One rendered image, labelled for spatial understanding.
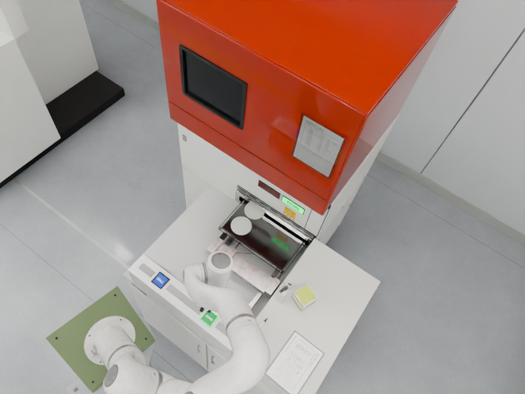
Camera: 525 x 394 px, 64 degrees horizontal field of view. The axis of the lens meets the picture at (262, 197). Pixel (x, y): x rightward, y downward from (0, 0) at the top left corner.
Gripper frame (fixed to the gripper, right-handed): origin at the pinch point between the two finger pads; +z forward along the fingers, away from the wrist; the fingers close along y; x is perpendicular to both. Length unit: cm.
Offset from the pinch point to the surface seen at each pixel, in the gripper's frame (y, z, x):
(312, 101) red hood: -39, -74, -2
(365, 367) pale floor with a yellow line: -77, 98, 77
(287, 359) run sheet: -8.5, 13.3, 34.3
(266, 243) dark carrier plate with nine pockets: -48.3, 11.8, -1.8
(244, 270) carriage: -32.7, 17.1, -2.7
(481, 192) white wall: -220, 42, 87
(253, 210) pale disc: -59, 10, -17
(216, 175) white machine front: -61, 6, -43
